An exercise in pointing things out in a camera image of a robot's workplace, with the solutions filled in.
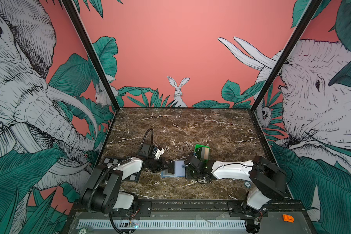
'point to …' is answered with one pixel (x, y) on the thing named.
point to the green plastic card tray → (203, 152)
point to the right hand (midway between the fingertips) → (183, 174)
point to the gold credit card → (206, 153)
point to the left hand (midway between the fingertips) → (171, 165)
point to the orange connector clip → (288, 218)
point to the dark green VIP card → (171, 167)
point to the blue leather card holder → (179, 170)
